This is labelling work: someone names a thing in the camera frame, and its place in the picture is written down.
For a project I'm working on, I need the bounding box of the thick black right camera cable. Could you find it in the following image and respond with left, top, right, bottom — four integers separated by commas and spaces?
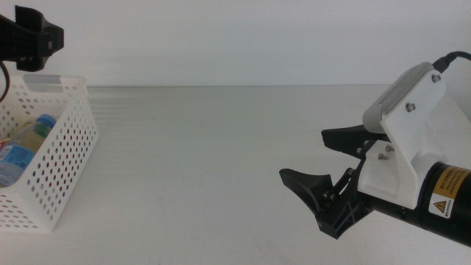
432, 50, 471, 74

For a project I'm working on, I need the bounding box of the red soda can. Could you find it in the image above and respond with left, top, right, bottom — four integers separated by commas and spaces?
29, 127, 91, 207

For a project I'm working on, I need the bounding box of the white perforated plastic basket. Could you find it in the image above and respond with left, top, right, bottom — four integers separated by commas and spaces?
0, 74, 99, 233

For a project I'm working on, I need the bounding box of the yellow tea bottle clear cap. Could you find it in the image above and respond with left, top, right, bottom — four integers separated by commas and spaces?
0, 121, 48, 155

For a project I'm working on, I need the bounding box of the thin black left gripper cable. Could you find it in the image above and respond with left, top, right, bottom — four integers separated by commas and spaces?
0, 60, 11, 104

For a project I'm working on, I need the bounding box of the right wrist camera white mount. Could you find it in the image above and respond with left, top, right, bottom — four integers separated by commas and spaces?
357, 61, 471, 211

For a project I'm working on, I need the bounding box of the clear water bottle blue cap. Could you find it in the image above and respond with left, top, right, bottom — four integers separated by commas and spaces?
0, 113, 57, 188

